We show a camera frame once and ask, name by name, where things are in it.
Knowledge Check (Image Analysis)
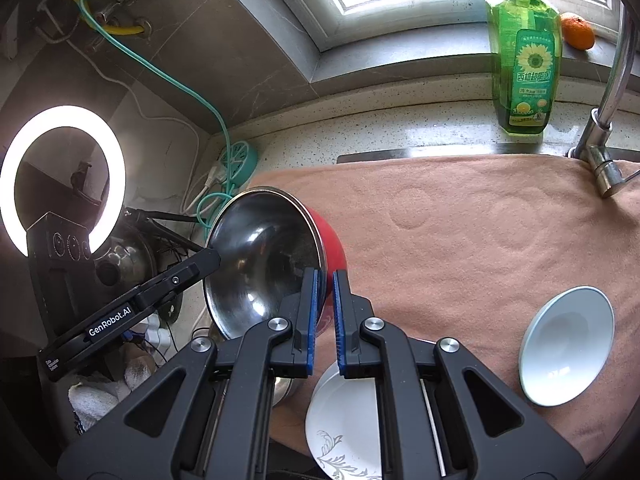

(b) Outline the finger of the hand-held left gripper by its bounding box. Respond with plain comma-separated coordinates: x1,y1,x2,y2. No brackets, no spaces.
134,247,222,312

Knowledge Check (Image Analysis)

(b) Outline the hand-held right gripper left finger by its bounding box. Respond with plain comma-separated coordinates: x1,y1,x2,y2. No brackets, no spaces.
56,267,321,480

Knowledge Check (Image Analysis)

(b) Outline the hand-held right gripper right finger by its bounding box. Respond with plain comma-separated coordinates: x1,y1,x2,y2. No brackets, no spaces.
332,269,587,480

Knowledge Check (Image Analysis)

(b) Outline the red bowl steel interior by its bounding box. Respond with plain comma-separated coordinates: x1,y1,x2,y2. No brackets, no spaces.
202,186,347,342

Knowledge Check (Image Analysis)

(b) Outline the white plate grey leaf print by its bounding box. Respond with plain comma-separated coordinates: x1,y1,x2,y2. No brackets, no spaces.
304,360,387,480

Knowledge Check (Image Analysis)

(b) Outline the person's left hand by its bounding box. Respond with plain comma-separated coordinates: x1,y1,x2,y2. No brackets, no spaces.
67,339,153,435

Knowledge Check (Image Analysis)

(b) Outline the black tripod leg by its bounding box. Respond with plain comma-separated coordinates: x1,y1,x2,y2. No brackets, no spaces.
125,208,203,226
140,220,207,256

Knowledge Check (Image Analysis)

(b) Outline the steel pot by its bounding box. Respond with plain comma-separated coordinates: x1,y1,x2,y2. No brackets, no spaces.
91,224,160,292

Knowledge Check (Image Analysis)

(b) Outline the black phone clamp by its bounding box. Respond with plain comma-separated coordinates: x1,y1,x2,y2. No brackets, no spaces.
69,160,95,197

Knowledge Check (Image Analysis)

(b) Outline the teal round extension socket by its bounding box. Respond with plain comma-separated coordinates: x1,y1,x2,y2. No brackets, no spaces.
218,139,260,195

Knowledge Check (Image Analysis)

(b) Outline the peach towel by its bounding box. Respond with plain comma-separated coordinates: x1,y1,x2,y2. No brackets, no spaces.
249,152,640,467

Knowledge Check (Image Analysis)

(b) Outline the small pale blue bowl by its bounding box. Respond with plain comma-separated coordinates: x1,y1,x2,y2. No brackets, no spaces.
518,285,616,408

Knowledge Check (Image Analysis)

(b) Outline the green dish soap bottle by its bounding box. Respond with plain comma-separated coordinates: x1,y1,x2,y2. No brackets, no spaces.
484,0,565,136

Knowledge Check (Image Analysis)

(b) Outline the chrome faucet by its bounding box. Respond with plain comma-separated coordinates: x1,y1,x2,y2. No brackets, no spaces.
567,0,640,200

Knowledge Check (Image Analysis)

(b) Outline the orange fruit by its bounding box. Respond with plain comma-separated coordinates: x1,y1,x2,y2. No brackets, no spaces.
559,11,596,52

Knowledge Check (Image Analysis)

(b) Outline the white plug cable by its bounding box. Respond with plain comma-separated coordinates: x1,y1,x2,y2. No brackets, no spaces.
181,161,227,217

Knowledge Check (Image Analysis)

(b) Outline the thin white wall cable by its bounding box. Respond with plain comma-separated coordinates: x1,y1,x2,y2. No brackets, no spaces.
64,39,202,137

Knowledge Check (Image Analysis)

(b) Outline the white ring light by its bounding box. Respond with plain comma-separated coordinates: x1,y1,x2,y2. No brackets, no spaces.
0,104,127,259

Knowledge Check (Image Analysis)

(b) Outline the green hose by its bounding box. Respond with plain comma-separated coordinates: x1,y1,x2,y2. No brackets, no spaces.
79,0,237,233

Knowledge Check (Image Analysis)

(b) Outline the yellow hose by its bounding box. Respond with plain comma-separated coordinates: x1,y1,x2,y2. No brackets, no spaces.
54,0,152,37

